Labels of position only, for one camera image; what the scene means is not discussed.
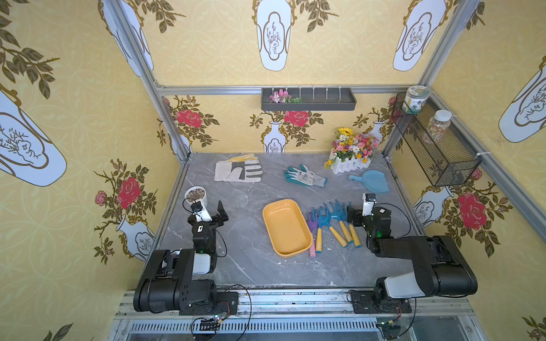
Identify teal rake yellow handle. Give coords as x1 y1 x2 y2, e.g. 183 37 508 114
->
334 200 362 248
324 202 348 248
311 205 331 253

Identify black wire mesh basket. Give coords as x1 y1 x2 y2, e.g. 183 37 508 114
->
392 93 481 188

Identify beige grey work glove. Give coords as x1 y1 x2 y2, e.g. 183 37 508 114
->
214 153 263 183

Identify flower bouquet white fence box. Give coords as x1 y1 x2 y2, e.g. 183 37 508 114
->
324 127 381 174

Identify clear bottle colourful beads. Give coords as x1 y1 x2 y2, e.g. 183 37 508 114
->
423 109 452 144

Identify small pink flower plant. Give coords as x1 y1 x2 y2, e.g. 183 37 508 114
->
270 90 302 104

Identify light blue plastic dustpan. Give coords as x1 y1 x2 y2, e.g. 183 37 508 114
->
348 170 390 194

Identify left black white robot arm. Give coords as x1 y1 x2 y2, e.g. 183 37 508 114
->
133 201 229 315

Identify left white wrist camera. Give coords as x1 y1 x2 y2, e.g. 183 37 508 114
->
191 201 212 222

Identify purple rake pink handle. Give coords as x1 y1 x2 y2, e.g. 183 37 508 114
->
306 209 319 259

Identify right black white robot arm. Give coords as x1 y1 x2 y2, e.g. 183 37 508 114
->
346 206 478 303

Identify grey wall shelf tray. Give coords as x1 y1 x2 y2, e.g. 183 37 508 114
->
261 86 357 112

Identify jar with patterned label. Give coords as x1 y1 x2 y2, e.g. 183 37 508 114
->
402 85 431 115

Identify white pot with pebbles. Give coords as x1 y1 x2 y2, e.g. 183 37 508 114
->
184 186 208 207

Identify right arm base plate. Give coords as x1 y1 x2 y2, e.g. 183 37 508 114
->
346 289 412 315

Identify yellow plastic storage tray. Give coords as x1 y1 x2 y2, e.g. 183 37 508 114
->
262 199 312 259

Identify aluminium front rail frame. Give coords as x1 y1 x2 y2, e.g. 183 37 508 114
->
106 287 487 340

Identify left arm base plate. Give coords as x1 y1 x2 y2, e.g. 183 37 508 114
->
179 291 239 316

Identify teal white garden glove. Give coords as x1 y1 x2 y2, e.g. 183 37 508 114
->
284 164 327 188

